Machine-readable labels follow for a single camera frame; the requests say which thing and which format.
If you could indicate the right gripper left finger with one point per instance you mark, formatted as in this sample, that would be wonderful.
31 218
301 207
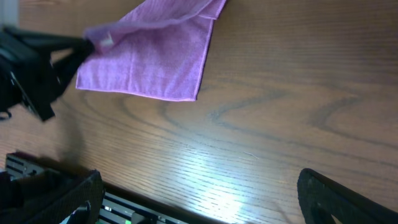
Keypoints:
57 198

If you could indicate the purple microfiber cloth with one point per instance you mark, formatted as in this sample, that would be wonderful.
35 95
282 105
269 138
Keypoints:
158 50

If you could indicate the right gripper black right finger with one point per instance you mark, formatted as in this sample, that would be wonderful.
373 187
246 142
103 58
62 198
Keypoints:
323 200

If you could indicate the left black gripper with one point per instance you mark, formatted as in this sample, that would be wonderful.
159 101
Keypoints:
37 68

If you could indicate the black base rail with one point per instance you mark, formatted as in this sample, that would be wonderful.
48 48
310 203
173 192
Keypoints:
117 207

